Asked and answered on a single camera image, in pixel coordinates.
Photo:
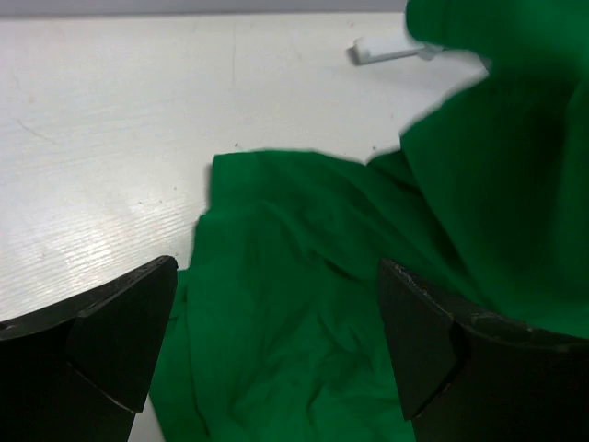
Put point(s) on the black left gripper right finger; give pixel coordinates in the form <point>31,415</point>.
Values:
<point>466,373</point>

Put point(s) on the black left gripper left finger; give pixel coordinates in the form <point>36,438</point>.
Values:
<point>81,369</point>

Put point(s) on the green t shirt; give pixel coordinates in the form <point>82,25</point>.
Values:
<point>275,333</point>

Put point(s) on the white clothes rack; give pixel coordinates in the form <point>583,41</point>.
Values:
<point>372,50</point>

